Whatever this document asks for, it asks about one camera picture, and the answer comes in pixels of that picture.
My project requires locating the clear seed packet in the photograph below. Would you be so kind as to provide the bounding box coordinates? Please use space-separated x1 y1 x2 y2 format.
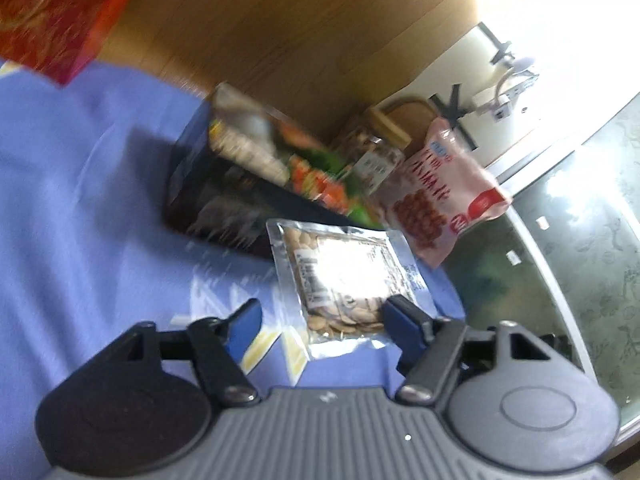
266 218 427 361

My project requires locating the white power strip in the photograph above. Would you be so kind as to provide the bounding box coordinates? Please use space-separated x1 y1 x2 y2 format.
472 74 542 122

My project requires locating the green glass table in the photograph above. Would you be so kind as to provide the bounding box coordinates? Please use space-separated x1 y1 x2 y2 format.
440 92 640 443

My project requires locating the red patterned box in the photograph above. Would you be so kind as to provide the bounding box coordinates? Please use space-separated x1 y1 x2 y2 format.
0 0 157 86

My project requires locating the wooden handle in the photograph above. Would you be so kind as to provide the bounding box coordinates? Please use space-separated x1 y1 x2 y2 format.
369 99 437 152

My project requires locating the green snack bag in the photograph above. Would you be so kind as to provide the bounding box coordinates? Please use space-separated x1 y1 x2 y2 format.
307 144 382 227

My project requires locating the nut jar with white label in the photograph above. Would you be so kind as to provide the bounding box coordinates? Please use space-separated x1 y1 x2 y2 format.
342 110 407 197

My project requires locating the blue printed blanket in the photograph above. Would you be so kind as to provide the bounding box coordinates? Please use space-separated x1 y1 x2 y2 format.
0 57 467 473

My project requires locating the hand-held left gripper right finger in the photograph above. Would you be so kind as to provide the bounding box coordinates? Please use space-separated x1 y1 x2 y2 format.
382 295 551 404

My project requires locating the pink snack bag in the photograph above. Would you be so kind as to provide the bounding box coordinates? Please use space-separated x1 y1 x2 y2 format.
379 117 514 269

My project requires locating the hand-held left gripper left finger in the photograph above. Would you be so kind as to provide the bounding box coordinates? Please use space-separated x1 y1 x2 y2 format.
127 299 264 407

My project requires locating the black snack box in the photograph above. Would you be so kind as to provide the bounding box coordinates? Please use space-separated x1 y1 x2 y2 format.
164 82 387 262

